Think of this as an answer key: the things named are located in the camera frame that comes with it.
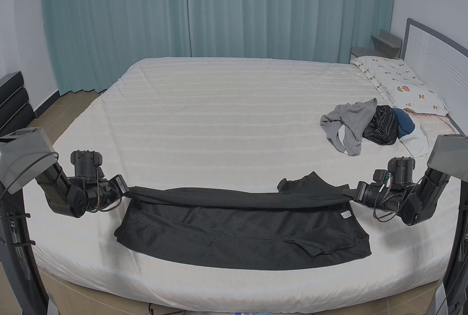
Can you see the black chest of drawers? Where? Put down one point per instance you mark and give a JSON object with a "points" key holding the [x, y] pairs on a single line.
{"points": [[14, 105]]}

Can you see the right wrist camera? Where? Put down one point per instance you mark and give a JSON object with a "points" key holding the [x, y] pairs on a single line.
{"points": [[380, 176]]}

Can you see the grey garment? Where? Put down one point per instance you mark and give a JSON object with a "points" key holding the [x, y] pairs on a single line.
{"points": [[351, 120]]}

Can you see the black T-shirt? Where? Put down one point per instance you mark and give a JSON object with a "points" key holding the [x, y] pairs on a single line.
{"points": [[237, 233]]}

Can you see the white printed pillow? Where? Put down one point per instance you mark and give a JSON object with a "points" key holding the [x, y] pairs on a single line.
{"points": [[398, 81]]}

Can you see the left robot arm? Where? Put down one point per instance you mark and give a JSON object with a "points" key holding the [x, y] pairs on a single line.
{"points": [[58, 193]]}

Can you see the dark blue garment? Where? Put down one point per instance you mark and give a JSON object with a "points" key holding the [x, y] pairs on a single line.
{"points": [[404, 121]]}

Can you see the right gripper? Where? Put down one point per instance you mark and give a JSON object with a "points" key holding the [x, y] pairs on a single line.
{"points": [[365, 193]]}

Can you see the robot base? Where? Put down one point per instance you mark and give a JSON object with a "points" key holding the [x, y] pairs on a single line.
{"points": [[252, 313]]}

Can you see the grey bedside table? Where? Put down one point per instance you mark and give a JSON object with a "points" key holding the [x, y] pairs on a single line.
{"points": [[382, 39]]}

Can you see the white garment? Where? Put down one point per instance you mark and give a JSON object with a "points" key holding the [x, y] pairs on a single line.
{"points": [[416, 143]]}

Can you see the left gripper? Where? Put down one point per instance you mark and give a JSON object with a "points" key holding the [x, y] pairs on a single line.
{"points": [[120, 186]]}

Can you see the black shiny garment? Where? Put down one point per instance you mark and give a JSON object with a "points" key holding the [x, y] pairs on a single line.
{"points": [[382, 125]]}

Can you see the bed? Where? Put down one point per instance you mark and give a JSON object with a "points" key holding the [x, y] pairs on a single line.
{"points": [[237, 105]]}

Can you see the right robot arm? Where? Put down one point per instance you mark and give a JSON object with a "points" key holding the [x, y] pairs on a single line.
{"points": [[420, 204]]}

